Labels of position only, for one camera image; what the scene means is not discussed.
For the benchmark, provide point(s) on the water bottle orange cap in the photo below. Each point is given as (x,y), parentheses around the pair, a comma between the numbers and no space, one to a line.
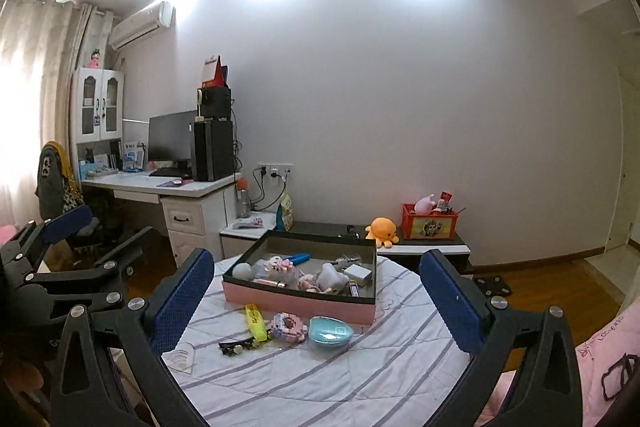
(243,202)

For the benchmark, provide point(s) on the pink doll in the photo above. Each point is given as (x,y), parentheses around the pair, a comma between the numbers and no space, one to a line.
(307,282)

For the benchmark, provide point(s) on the pink storage box dark rim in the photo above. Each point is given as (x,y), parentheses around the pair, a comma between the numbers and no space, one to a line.
(300,305)

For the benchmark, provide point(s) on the small pink packet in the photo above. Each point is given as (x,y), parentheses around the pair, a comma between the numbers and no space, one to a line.
(257,222)

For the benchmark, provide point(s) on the beige curtain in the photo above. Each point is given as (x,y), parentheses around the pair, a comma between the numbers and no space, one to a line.
(30,107)

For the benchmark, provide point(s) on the white plush toy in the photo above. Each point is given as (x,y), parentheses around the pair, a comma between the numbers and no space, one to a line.
(334,279)

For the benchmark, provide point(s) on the white wall power outlet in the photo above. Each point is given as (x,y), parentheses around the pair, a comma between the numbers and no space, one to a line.
(275,169)

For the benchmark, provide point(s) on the white bedside table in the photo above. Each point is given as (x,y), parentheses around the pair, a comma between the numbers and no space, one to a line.
(240,234)

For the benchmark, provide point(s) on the yellow blue snack bag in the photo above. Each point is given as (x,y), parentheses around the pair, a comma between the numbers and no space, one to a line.
(286,213)

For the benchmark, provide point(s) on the yellow highlighter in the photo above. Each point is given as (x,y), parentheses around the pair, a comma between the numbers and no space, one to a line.
(256,321)

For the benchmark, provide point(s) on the small black yellow battery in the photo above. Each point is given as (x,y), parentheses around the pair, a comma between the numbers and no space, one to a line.
(353,290)

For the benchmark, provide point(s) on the blue plastic tool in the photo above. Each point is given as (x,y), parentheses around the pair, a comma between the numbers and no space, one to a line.
(301,258)

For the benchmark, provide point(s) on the grey ball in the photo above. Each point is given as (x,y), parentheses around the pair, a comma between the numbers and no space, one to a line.
(243,271)

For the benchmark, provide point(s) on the teal oval case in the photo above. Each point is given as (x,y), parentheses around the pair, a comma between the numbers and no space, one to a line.
(330,334)

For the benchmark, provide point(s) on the small black gadget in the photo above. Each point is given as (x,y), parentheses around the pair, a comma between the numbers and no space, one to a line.
(352,232)

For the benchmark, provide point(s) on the black computer tower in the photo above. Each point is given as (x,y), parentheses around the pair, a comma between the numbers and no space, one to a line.
(212,149)

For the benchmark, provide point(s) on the low black top cabinet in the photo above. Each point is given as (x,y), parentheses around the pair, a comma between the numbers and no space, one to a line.
(430,247)

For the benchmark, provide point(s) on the red desk calendar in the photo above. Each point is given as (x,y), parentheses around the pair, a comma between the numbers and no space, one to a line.
(215,74)

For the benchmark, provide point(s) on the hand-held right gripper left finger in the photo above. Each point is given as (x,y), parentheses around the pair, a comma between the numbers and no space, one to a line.
(177,302)

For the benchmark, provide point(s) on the black floor scale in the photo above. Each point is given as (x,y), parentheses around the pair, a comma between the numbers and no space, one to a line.
(492,286)

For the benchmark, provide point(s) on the red plastic crate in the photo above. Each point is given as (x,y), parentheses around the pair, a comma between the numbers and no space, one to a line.
(430,227)

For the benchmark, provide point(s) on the black speaker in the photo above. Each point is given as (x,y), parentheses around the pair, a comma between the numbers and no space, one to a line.
(216,103)

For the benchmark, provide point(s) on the orange octopus plush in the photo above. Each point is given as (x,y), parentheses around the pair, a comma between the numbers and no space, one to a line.
(382,229)

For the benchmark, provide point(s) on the black office chair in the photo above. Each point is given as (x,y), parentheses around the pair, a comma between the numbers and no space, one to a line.
(55,187)

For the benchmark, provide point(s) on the white hutch cabinet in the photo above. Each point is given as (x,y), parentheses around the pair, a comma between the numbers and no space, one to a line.
(97,107)

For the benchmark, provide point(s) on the white desk with drawers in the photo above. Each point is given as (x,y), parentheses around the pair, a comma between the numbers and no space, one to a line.
(185,197)

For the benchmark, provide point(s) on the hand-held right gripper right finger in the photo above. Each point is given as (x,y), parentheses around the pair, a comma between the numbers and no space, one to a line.
(450,302)

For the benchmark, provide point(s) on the white door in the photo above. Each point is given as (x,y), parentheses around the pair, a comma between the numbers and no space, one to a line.
(622,167)

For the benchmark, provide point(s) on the pink white plush charm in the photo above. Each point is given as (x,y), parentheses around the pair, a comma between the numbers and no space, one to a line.
(279,265)

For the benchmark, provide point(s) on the small pink doll figure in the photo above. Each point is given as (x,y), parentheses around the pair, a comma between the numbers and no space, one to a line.
(93,58)

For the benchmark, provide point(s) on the black computer monitor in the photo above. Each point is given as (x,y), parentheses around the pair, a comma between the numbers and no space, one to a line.
(170,137)

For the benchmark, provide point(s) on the striped bed sheet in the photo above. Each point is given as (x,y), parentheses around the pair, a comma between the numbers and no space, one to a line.
(325,382)

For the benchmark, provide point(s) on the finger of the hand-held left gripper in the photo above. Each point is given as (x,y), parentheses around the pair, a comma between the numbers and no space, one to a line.
(125,249)
(67,219)

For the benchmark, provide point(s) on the white air conditioner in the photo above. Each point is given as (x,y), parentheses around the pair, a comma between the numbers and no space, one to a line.
(142,24)

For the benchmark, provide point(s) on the small red box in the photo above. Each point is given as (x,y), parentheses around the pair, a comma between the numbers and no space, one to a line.
(445,199)

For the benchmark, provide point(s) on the pink printed blanket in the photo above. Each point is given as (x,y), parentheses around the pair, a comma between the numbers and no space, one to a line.
(595,357)

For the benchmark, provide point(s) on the black hair clip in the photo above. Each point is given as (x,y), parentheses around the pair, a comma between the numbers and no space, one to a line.
(237,344)

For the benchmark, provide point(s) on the white charger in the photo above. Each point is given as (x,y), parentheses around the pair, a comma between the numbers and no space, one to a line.
(360,274)

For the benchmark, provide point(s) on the pink plush toy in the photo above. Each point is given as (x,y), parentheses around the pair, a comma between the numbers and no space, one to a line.
(425,204)

